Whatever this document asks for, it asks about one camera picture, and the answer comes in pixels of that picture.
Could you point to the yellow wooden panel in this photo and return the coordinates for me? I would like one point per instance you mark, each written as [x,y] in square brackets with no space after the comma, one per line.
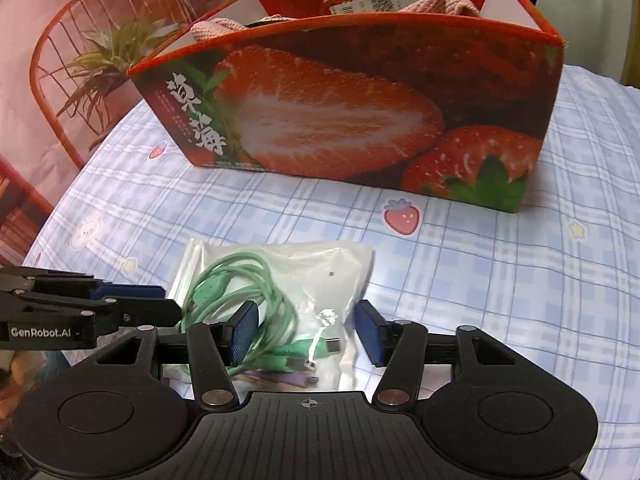
[632,72]

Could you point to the pink printed backdrop cloth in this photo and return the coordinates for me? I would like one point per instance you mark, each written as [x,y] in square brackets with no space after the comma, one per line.
[50,10]

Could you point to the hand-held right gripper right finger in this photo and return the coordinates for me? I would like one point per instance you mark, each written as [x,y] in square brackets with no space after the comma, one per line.
[367,332]

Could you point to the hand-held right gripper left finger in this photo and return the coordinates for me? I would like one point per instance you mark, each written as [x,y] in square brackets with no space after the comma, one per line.
[245,330]

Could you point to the red strawberry print cardboard box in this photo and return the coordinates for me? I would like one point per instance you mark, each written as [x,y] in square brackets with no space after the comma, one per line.
[325,100]

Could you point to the ribbed knit cloth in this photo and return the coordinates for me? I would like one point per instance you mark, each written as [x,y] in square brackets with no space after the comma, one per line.
[215,30]

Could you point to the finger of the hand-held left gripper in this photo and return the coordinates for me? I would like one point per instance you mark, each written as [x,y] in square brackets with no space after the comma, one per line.
[130,292]
[150,312]

